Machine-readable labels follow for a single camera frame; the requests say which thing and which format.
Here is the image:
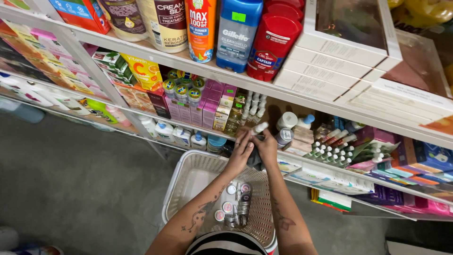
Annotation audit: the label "stack of green white boxes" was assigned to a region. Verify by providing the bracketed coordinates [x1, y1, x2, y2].
[92, 51, 138, 88]

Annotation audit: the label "person's right hand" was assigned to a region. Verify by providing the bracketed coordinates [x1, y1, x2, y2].
[251, 129, 280, 169]

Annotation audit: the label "white bottle with blue cap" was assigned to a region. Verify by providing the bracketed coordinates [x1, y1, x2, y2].
[296, 114, 316, 130]

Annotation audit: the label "blue deodorant stick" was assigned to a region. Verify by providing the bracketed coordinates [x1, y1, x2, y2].
[215, 0, 264, 74]

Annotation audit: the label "stack of beige boxes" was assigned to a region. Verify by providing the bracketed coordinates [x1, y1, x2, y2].
[283, 125, 315, 157]

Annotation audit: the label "red deodorant stick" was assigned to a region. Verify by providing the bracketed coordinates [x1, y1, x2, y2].
[246, 13, 303, 83]
[264, 0, 306, 22]

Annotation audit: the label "row of white lotion bottles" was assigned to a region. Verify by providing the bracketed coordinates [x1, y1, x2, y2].
[0, 72, 93, 118]

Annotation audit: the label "heap of colourful cosmetic boxes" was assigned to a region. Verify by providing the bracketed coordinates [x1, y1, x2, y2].
[345, 125, 453, 189]

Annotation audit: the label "stack of flat white boxes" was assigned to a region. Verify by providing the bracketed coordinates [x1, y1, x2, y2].
[334, 30, 453, 136]

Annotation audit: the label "row of pink boxes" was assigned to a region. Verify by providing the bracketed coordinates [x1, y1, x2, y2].
[164, 78, 238, 130]

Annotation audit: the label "white metal shelf rack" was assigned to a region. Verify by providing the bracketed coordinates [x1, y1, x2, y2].
[0, 0, 453, 222]

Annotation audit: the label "orange sunscreen bottle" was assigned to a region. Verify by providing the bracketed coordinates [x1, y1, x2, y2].
[184, 0, 217, 64]

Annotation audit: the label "group of yellow-lidded jars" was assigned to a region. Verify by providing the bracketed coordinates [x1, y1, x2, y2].
[162, 69, 206, 107]

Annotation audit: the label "black white striped shirt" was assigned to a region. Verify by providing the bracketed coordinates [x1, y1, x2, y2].
[185, 231, 270, 255]

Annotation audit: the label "cream bottle with maroon label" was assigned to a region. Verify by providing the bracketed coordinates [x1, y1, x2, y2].
[136, 0, 188, 54]

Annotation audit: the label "rows of pink orange sachets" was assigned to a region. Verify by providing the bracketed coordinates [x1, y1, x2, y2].
[0, 19, 111, 104]

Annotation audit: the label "purple box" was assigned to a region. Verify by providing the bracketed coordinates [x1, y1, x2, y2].
[353, 184, 405, 206]

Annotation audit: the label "person's left hand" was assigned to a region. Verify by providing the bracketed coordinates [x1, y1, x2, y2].
[226, 128, 255, 175]

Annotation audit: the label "white plastic basket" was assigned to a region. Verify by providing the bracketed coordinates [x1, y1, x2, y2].
[162, 149, 279, 254]

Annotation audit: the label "row of pink packets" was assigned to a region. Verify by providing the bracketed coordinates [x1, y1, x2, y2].
[384, 196, 453, 217]

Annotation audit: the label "green bottle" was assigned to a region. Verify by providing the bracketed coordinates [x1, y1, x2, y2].
[86, 98, 118, 125]

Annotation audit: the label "yellow orange pouch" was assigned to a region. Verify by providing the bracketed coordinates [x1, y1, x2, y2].
[120, 53, 164, 92]

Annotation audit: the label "stack of white window boxes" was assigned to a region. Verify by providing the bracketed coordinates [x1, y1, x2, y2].
[273, 0, 404, 104]

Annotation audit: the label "maroon box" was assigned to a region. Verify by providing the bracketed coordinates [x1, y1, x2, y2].
[147, 88, 171, 120]

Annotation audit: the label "group of amber oil bottles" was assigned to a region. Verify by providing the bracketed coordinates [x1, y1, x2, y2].
[224, 92, 247, 137]

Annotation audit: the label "heap of small round tins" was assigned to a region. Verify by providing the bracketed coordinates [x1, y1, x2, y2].
[214, 182, 252, 228]

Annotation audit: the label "green red white box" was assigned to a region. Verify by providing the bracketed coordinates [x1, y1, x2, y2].
[310, 187, 352, 213]

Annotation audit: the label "small white spray bottle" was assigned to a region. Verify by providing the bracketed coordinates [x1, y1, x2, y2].
[251, 121, 269, 137]

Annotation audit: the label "red blue carton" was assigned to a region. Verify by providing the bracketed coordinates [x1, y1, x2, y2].
[48, 0, 111, 35]

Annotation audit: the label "stack of orange printed boxes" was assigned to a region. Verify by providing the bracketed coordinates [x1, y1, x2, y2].
[113, 83, 157, 115]

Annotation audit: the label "row of flat white cartons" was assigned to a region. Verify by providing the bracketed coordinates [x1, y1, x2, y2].
[277, 159, 376, 196]

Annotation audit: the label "dark grey cloth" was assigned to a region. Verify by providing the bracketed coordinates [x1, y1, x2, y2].
[246, 135, 264, 171]

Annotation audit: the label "yellow plastic bags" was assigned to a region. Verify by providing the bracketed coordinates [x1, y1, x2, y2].
[387, 0, 453, 26]

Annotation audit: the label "pink bottle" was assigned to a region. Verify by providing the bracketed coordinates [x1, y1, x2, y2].
[106, 105, 132, 128]

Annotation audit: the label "group of red white tubes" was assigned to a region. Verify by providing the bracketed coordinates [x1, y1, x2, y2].
[320, 128, 358, 148]

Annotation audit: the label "white bottle with brown label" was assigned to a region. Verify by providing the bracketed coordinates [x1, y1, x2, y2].
[97, 0, 149, 43]

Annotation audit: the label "stack of cream yellow boxes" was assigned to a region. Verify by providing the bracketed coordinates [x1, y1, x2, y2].
[212, 96, 234, 132]

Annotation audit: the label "blue round jar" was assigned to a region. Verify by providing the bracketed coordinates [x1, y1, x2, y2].
[207, 134, 227, 154]

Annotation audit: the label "group of white spray bottles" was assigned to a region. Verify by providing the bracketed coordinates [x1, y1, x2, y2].
[240, 90, 268, 125]

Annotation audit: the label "white shoe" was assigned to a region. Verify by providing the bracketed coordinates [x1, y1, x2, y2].
[0, 226, 64, 255]

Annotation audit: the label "group of white-capped green tubes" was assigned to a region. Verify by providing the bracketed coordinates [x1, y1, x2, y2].
[306, 140, 357, 169]

